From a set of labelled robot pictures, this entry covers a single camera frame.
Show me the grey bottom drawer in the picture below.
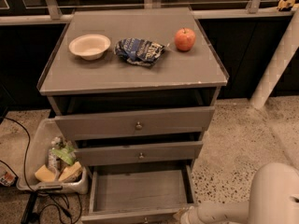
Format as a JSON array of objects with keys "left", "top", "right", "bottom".
[{"left": 81, "top": 161, "right": 197, "bottom": 224}]

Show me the grey drawer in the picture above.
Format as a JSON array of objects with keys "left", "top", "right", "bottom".
[
  {"left": 81, "top": 161, "right": 197, "bottom": 224},
  {"left": 75, "top": 141, "right": 203, "bottom": 166},
  {"left": 54, "top": 106, "right": 215, "bottom": 141}
]

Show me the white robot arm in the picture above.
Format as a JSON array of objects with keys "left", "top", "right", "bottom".
[{"left": 174, "top": 162, "right": 299, "bottom": 224}]

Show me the grey middle drawer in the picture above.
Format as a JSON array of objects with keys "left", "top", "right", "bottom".
[{"left": 75, "top": 141, "right": 203, "bottom": 166}]

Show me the grey top drawer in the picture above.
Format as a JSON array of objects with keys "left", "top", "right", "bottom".
[{"left": 54, "top": 106, "right": 215, "bottom": 141}]

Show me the grey drawer cabinet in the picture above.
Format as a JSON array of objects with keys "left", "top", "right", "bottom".
[{"left": 36, "top": 7, "right": 230, "bottom": 173}]

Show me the yellow sponge right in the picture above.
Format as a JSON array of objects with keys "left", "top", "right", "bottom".
[{"left": 59, "top": 161, "right": 82, "bottom": 183}]

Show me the yellow sponge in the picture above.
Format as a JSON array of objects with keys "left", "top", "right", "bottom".
[
  {"left": 35, "top": 165, "right": 56, "bottom": 182},
  {"left": 59, "top": 161, "right": 82, "bottom": 183}
]

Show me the green snack packet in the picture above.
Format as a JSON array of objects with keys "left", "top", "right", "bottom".
[{"left": 51, "top": 147, "right": 76, "bottom": 165}]

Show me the clear plastic bottle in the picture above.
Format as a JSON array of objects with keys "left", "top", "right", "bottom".
[{"left": 48, "top": 136, "right": 64, "bottom": 170}]

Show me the clear plastic storage bin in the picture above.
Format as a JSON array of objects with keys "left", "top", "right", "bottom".
[{"left": 17, "top": 119, "right": 89, "bottom": 195}]

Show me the yellow sponge left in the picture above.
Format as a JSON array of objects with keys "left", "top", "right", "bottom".
[{"left": 35, "top": 165, "right": 56, "bottom": 182}]

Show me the black device on floor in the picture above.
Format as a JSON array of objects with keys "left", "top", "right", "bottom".
[{"left": 21, "top": 192, "right": 37, "bottom": 224}]

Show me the blue crumpled chip bag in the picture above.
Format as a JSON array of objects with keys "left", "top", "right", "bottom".
[{"left": 114, "top": 38, "right": 165, "bottom": 67}]

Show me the small packet on floor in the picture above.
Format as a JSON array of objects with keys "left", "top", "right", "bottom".
[{"left": 0, "top": 168, "right": 16, "bottom": 187}]

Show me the red apple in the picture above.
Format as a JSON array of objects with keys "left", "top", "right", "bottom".
[{"left": 175, "top": 28, "right": 196, "bottom": 51}]

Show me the white paper bowl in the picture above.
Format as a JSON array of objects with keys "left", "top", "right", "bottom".
[{"left": 68, "top": 35, "right": 111, "bottom": 61}]

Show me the yellow object on ledge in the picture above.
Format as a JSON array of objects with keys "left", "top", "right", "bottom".
[{"left": 278, "top": 0, "right": 298, "bottom": 11}]

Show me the black floor cable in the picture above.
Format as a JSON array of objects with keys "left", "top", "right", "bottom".
[{"left": 0, "top": 117, "right": 83, "bottom": 224}]

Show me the white diagonal support post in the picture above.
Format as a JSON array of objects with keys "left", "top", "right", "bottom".
[{"left": 249, "top": 9, "right": 299, "bottom": 109}]

